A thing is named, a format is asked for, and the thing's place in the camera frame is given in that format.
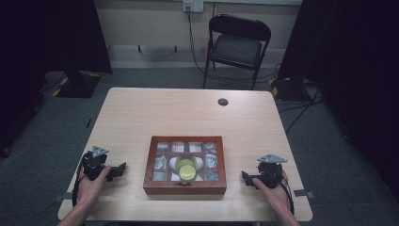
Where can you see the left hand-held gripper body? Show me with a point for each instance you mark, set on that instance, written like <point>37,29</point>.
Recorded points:
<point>94,161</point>

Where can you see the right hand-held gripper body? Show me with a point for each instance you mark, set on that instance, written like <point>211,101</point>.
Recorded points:
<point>271,172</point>

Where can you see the wooden box with glass lid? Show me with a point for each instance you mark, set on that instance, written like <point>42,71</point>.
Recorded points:
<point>185,189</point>

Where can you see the person's right hand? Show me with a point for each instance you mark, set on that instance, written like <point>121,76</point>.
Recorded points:
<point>277,196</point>

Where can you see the person's left hand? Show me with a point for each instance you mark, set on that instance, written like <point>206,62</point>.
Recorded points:
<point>87,190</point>

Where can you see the group of white sachets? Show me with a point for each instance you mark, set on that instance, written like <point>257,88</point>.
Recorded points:
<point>160,162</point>

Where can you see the white capsule with green lid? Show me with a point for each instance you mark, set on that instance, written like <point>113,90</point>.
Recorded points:
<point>180,161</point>
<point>187,172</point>

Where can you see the black stand base yellow tape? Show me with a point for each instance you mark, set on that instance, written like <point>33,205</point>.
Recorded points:
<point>78,86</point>
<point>288,89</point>

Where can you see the black round table grommet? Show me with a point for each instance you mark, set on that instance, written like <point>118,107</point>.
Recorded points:
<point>223,102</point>

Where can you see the black folding chair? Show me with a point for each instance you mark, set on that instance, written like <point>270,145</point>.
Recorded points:
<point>236,47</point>

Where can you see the black curtain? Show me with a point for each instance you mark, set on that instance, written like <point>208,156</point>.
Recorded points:
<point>47,31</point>
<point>360,62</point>

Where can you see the white wall socket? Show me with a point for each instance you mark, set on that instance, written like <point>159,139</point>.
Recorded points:
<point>193,5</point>

